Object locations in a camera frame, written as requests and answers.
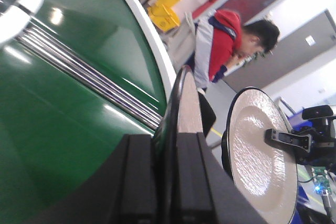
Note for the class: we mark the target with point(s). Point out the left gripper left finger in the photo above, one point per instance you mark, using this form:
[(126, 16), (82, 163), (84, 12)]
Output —
[(122, 190)]

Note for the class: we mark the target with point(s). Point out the yellow mop bucket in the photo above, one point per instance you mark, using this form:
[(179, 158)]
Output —
[(162, 15)]

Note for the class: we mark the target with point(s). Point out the shimmering plate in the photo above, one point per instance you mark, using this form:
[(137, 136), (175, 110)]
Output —
[(266, 174), (182, 115)]

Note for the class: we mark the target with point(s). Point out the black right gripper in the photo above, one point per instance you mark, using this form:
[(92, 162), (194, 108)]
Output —
[(318, 140)]

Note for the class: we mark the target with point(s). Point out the green circuit board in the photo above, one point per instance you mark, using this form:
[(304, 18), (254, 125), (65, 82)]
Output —
[(320, 180)]

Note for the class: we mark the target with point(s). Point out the person in red hoodie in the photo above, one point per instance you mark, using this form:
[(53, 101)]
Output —
[(222, 41)]

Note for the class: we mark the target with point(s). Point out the steel rollers right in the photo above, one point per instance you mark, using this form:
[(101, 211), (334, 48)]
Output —
[(65, 59)]

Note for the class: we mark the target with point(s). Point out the white outer conveyor rim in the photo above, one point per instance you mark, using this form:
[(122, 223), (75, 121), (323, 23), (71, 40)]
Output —
[(162, 58)]

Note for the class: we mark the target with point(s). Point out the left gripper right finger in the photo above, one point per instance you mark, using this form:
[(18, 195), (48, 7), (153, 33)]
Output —
[(205, 193)]

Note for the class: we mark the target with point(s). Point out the green circular conveyor belt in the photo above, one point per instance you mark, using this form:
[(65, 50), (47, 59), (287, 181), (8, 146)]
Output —
[(55, 131)]

